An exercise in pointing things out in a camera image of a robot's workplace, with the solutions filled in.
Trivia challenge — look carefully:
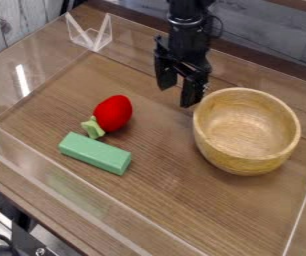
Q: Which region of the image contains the clear acrylic corner bracket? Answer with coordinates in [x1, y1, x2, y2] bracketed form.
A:
[65, 13, 113, 52]

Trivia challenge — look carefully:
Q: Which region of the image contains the green rectangular block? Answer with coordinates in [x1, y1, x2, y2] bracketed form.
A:
[58, 132, 131, 176]

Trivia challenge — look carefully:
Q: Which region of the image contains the light wooden bowl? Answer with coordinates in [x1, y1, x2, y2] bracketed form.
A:
[193, 87, 301, 176]

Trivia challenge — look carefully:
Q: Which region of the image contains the black metal table clamp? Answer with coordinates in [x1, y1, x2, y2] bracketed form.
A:
[11, 223, 55, 256]

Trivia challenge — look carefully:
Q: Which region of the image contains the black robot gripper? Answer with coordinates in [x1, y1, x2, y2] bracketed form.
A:
[153, 16, 213, 108]

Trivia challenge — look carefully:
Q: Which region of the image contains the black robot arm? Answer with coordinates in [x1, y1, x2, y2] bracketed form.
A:
[153, 0, 214, 108]

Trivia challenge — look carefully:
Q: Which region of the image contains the red plush strawberry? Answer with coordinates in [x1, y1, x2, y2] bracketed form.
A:
[81, 95, 133, 139]

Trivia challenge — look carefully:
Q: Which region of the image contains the clear acrylic tray wall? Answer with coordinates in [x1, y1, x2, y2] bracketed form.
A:
[0, 128, 205, 256]

